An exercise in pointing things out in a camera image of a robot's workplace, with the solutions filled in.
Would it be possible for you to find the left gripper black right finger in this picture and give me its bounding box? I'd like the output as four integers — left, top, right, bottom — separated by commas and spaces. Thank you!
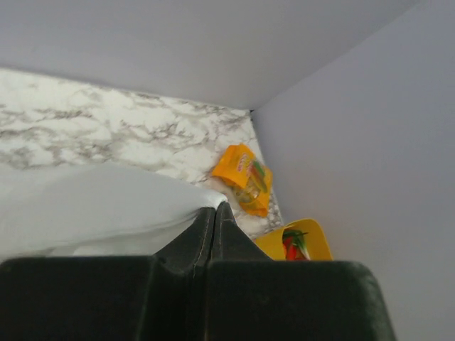
205, 203, 395, 340

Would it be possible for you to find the white t-shirt with flower print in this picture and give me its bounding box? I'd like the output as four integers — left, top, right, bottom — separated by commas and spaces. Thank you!
1, 163, 227, 259

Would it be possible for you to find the yellow plastic basket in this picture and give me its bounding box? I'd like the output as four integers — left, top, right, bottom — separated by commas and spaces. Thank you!
255, 219, 333, 261

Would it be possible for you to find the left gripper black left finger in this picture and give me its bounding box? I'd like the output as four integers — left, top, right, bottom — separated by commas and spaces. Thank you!
1, 208, 215, 340

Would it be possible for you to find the toy red chili pepper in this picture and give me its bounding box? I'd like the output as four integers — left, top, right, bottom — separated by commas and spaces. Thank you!
282, 237, 310, 261

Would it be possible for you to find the orange candy bag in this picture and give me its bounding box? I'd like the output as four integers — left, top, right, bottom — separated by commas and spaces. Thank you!
211, 144, 273, 217

